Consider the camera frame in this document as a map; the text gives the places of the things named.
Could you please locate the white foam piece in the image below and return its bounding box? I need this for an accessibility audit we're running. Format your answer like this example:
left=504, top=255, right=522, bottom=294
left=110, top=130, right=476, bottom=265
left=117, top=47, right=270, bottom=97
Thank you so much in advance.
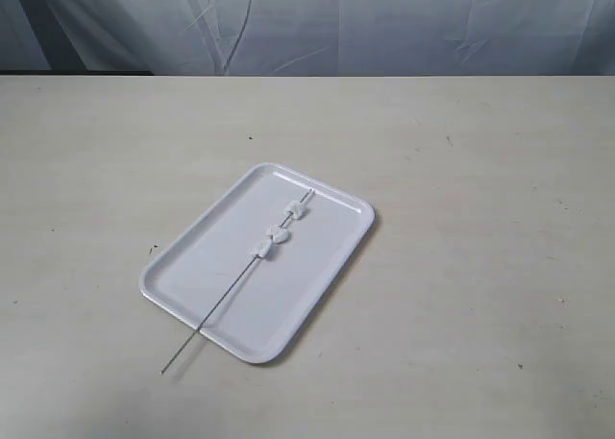
left=284, top=201, right=307, bottom=220
left=266, top=225, right=290, bottom=244
left=250, top=238, right=273, bottom=259

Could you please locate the thin metal skewer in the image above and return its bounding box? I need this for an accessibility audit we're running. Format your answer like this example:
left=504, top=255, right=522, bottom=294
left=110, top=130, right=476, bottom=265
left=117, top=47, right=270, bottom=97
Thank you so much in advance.
left=160, top=188, right=315, bottom=376

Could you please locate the white plastic tray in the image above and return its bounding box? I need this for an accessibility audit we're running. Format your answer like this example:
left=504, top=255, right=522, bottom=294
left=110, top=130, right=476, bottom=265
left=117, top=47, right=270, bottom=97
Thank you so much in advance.
left=139, top=162, right=376, bottom=364

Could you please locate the white backdrop curtain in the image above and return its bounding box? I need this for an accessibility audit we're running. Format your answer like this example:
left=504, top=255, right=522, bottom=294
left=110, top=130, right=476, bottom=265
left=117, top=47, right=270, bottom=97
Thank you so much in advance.
left=1, top=0, right=614, bottom=76

